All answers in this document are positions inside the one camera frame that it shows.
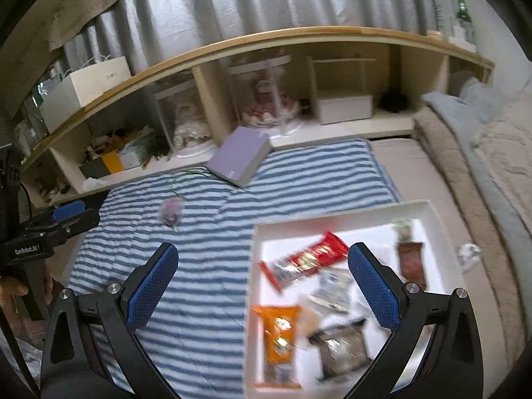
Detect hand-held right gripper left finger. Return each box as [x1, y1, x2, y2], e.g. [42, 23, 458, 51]
[40, 242, 180, 399]

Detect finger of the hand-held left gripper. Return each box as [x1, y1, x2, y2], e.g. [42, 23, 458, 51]
[30, 208, 101, 242]
[51, 200, 87, 224]

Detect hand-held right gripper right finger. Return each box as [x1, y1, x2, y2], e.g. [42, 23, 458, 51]
[347, 242, 485, 399]

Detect white printed snack packet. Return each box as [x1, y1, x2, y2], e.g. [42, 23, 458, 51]
[307, 268, 354, 313]

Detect brown snack packet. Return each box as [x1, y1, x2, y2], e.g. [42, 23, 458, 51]
[394, 240, 427, 290]

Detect green round pastry packet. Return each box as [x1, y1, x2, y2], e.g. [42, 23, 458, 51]
[390, 218, 417, 242]

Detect clear dark snack packet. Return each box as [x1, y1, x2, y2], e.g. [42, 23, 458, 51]
[309, 318, 373, 383]

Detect red snack packet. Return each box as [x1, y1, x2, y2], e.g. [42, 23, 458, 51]
[257, 231, 350, 294]

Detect white shallow box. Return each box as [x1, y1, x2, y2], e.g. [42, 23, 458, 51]
[244, 199, 465, 399]

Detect orange snack packet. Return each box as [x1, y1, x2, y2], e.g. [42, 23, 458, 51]
[252, 304, 302, 390]

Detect person's left hand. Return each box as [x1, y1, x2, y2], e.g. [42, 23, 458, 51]
[0, 272, 55, 308]

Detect dark green box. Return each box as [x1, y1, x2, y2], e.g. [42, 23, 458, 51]
[78, 158, 107, 180]

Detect blue striped blanket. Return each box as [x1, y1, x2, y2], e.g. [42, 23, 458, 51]
[66, 138, 402, 399]

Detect orange box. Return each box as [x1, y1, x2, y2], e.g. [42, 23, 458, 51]
[99, 151, 125, 175]

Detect clear purple pastry packet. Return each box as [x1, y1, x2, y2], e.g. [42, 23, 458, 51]
[160, 197, 184, 229]

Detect pale green tissue box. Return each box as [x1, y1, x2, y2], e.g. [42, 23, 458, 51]
[117, 135, 153, 169]

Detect crumpled silver wrapper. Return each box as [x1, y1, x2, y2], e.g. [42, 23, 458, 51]
[456, 242, 483, 274]

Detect dark tangled small items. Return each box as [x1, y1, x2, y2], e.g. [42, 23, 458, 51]
[145, 137, 171, 161]

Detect large white box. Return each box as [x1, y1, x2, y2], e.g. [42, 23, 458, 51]
[39, 56, 133, 134]

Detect green plant sprig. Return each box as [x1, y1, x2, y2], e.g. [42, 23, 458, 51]
[170, 168, 209, 200]

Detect white doll in clear case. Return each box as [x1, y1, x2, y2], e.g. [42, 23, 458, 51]
[149, 80, 217, 159]

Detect tan fleece blanket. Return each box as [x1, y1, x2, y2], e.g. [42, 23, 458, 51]
[413, 105, 529, 350]

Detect lavender box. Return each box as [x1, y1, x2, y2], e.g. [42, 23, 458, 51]
[206, 126, 272, 189]

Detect long wooden shelf unit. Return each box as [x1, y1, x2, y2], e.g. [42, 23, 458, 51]
[21, 26, 495, 209]

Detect black fluffy item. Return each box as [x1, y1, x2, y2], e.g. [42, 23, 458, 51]
[378, 90, 410, 113]

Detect beige fluffy blanket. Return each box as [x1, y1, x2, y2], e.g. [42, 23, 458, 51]
[473, 91, 532, 226]

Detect grey blue blanket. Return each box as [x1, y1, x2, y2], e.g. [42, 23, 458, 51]
[421, 76, 532, 284]

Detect beige printed valance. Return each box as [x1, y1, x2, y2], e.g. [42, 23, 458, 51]
[45, 0, 204, 51]

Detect red doll in clear case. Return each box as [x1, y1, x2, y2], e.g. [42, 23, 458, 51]
[227, 54, 302, 136]

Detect silver grey curtain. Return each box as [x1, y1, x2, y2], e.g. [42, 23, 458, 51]
[62, 0, 442, 88]

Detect tall white box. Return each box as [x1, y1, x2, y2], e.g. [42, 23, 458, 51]
[432, 0, 456, 34]

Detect green glass bottle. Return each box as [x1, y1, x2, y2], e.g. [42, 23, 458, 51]
[453, 0, 475, 43]

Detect small wooden frame organizer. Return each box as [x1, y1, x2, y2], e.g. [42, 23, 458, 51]
[307, 56, 377, 126]

